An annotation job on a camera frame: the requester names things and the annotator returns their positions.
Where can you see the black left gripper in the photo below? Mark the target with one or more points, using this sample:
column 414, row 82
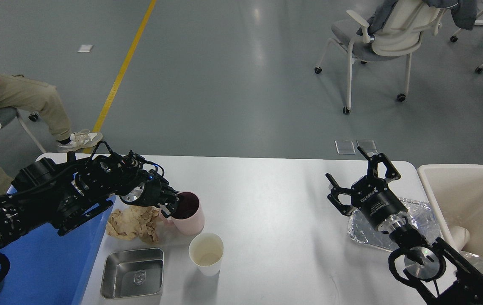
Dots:
column 154, row 193

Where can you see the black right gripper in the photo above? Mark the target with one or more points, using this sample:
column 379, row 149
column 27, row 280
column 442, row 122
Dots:
column 376, row 201

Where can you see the pink mug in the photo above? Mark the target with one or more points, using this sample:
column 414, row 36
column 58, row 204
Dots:
column 188, row 218

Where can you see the square stainless steel tray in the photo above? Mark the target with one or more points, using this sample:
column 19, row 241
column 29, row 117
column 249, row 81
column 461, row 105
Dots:
column 133, row 273

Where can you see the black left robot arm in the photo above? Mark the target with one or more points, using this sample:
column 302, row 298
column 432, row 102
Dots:
column 68, row 195

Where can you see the crumpled brown paper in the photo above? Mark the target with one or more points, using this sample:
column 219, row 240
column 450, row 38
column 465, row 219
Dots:
column 134, row 222

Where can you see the right floor outlet plate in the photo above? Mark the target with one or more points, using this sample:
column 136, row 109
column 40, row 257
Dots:
column 367, row 145

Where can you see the floor outlet plate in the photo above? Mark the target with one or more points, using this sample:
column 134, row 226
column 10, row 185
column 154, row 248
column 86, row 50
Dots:
column 367, row 145
column 345, row 147

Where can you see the left floor outlet plate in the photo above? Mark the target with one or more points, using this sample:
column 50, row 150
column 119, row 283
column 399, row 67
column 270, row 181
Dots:
column 345, row 147

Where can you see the aluminium foil tray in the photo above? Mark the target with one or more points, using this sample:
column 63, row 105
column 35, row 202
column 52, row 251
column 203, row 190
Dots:
column 420, row 215

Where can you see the white paper cup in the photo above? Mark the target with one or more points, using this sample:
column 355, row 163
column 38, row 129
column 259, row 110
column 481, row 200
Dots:
column 206, row 251

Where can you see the beige plastic bin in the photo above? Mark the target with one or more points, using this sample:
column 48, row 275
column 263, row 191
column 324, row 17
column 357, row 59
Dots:
column 455, row 193

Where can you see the blue plastic tray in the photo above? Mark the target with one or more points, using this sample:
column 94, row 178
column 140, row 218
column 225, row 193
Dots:
column 47, row 269

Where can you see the seated person in khaki trousers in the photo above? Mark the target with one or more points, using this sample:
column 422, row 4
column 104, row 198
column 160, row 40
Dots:
column 43, row 98

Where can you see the white grey office chair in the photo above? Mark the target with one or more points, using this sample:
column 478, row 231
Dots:
column 400, row 35

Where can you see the grey chair of person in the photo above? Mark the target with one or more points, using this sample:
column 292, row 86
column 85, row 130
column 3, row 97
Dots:
column 8, row 114

